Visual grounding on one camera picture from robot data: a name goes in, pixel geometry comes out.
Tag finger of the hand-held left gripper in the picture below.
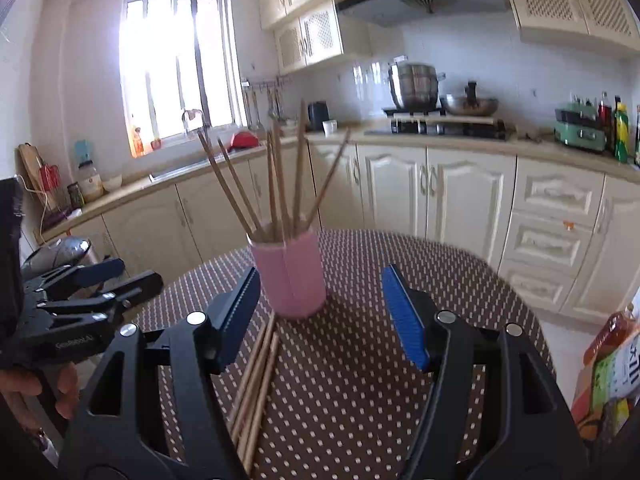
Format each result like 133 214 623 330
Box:
36 269 166 324
21 257 127 307

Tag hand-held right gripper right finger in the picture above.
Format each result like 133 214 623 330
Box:
381 263 588 480

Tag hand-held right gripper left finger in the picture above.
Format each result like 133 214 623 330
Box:
57 265 263 480

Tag pink cup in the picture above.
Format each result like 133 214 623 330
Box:
248 225 328 320

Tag pile of wooden chopsticks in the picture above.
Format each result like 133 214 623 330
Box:
227 312 281 471

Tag light wooden chopstick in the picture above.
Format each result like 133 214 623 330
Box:
197 131 261 242
271 116 293 240
302 127 351 232
265 131 279 241
217 137 268 241
293 99 307 237

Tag person's left hand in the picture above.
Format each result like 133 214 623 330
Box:
0 363 82 431

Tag brown polka-dot tablecloth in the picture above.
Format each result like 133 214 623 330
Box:
132 227 556 480

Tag glass jar with lid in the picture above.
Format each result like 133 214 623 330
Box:
77 160 104 203

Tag red kitchen tool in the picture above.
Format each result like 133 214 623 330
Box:
39 162 61 193

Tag wooden cutting board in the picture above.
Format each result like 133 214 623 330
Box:
19 142 56 211

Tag steel kitchen sink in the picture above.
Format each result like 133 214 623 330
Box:
149 152 226 183

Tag cream kitchen base cabinets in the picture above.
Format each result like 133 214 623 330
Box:
40 137 640 326

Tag red plastic container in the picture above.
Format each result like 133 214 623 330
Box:
227 130 266 153

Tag metal kitchen faucet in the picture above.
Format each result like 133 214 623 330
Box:
181 108 206 136

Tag black gas stove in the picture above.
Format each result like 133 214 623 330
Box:
382 106 507 140

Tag orange drink bottle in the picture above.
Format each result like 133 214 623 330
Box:
582 305 640 386

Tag black electric kettle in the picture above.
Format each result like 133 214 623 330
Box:
306 101 331 132

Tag beige kitchen countertop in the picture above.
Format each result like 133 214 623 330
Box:
40 125 640 241

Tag metal wok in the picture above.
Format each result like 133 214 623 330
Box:
440 81 501 117

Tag green printed carton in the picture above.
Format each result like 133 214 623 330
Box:
570 330 640 453

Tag kitchen window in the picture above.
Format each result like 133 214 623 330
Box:
120 0 246 146

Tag stainless steel pot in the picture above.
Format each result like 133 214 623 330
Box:
387 61 447 111

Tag green countertop appliance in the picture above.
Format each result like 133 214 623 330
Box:
554 101 607 153

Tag green yellow bottle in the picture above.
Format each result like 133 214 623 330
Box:
614 102 630 163

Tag rail with hanging utensils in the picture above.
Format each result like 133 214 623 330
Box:
242 77 291 133

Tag cream lattice wall cabinets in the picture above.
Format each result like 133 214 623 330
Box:
492 0 640 56

